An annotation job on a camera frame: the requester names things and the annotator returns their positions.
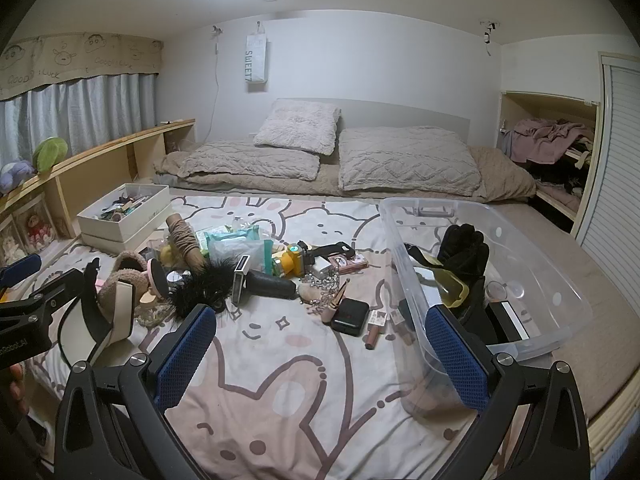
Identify white hanging paper bag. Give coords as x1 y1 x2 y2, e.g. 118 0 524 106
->
245 21 268 93

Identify pink lipstick tube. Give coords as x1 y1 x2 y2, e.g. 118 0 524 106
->
364 310 390 351

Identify black thread cone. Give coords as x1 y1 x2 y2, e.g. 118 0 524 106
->
250 270 298 301

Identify grey bed headboard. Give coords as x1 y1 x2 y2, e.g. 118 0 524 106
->
274 97 473 146

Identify beige printed valance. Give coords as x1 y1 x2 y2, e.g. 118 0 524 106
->
0 31 164 101

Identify pile of clothes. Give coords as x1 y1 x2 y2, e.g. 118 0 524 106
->
502 117 596 196

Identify blue curtain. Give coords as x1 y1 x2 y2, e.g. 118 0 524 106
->
0 72 158 161

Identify silver sequin pile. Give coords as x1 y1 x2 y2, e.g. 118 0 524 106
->
300 272 346 316

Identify round pink black brush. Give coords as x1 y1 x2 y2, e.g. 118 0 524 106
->
147 259 173 298

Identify white black sun visor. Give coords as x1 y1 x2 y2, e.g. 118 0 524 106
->
57 260 137 366

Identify purple plush toy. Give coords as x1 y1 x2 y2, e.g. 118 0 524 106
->
0 160 38 195

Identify green plush toy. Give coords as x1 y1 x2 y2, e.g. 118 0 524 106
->
32 136 69 171

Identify brown plush slipper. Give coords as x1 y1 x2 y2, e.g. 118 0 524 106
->
97 251 151 318

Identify yellow tinted glasses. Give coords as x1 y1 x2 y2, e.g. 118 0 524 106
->
404 242 471 308

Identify clear plastic bag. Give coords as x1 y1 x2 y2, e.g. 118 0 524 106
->
135 300 176 328

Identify silver black tin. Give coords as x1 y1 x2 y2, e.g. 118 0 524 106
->
232 255 251 305

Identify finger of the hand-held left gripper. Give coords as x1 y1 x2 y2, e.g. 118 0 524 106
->
0 253 43 287
30 267 101 312

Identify quilted beige pillow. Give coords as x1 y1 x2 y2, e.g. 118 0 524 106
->
177 140 321 181
338 127 482 197

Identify beige comforter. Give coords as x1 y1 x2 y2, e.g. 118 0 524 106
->
152 145 538 201

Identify printed bunny blanket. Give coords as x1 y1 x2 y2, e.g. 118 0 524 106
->
30 192 481 480

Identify white wall cable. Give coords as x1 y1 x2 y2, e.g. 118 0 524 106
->
209 25 223 141

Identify clear plastic storage container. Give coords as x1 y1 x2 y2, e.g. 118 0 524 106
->
378 197 593 423

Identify gold lipstick tube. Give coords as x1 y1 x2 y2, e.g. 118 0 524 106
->
320 277 351 323

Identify white louvred door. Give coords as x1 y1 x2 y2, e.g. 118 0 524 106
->
572 51 640 256

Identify white cardboard box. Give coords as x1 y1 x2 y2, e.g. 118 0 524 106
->
76 183 171 256

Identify person's left hand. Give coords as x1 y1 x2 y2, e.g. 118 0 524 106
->
7 362 32 416

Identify boxed doll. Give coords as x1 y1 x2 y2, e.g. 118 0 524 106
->
12 205 53 253

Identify teal wet wipes pack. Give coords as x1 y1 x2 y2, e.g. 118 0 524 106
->
205 225 275 276

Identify black gloves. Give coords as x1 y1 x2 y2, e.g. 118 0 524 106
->
437 223 491 311

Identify black power bank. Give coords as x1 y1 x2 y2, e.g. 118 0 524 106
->
331 298 371 337

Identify black feather trim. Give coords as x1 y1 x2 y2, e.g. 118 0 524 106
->
165 257 241 318

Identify fluffy white pillow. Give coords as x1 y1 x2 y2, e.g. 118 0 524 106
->
253 99 342 156

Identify wooden closet niche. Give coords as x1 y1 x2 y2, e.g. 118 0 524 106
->
497 91 601 233

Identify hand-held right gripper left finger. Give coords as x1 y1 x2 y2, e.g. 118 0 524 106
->
54 304 218 480

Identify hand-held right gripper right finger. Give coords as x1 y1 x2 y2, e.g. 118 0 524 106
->
425 304 591 480

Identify beige egg-shaped stone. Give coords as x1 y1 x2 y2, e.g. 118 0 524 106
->
296 282 328 303

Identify yellow toy camera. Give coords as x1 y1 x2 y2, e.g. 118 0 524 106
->
272 241 311 278

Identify black strap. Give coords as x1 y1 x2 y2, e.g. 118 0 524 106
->
305 241 353 266

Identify tan yarn spool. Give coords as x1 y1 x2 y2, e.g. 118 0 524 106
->
166 214 207 271

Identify wooden bedside shelf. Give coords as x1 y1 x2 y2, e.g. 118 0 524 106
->
0 119 196 261

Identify red card box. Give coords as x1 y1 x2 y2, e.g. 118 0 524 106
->
327 254 369 275

